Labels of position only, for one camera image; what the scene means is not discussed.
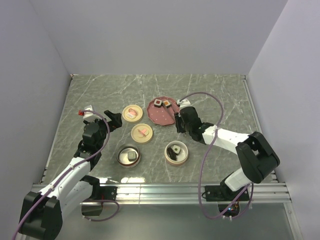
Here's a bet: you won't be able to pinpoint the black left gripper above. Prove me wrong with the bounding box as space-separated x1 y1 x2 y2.
83 110 122 150

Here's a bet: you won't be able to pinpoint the steel food tongs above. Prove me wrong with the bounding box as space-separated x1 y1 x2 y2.
164 105 179 124

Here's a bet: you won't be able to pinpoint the green sushi roll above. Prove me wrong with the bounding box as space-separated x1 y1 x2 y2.
171 145 181 155

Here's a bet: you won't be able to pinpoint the black seaweed piece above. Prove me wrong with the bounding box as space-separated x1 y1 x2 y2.
167 147 178 161

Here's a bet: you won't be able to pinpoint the yellow sushi roll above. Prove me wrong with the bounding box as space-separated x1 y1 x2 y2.
127 151 137 162

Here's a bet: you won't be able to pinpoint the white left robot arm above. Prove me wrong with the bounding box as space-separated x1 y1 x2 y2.
12 106 122 240

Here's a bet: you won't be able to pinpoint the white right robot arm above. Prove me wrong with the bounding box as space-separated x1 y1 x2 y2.
174 106 280 201

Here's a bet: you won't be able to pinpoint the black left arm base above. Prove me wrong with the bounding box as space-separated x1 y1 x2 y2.
80 175 118 201

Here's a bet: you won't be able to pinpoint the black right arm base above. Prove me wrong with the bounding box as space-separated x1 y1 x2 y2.
201 183 244 202

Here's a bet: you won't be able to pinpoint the cream round lunch container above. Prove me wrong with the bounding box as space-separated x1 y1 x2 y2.
164 140 189 166

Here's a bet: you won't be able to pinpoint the cream lid with label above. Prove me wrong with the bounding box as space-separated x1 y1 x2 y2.
122 104 143 123

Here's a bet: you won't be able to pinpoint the pink dotted plate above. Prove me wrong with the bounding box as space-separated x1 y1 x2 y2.
146 96 177 126

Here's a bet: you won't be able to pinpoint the orange centre sushi roll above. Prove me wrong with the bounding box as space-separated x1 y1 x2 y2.
162 99 172 109

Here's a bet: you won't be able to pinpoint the red centre sushi roll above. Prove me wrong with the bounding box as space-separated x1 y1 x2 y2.
153 98 163 108

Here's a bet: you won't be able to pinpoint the steel round container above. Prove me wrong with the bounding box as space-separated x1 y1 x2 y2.
116 144 141 168

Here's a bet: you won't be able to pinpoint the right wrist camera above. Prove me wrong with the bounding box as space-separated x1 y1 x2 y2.
176 98 191 110

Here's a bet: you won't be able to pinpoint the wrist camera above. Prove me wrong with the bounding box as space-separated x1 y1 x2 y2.
78 105 98 123
176 98 191 110

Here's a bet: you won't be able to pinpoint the cream lid pink handle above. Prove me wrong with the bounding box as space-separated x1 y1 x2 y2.
130 123 153 144

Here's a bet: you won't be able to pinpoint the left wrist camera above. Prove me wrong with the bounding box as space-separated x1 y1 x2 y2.
78 105 98 123

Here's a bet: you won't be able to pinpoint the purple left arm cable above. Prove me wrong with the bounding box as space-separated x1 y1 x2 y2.
11 111 120 240

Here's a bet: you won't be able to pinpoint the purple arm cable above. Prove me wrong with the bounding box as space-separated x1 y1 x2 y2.
11 111 120 240
178 92 255 220

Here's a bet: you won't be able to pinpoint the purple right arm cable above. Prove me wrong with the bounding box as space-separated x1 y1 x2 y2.
178 92 255 220

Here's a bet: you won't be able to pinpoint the aluminium front rail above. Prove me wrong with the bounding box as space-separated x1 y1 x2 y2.
27 182 293 206

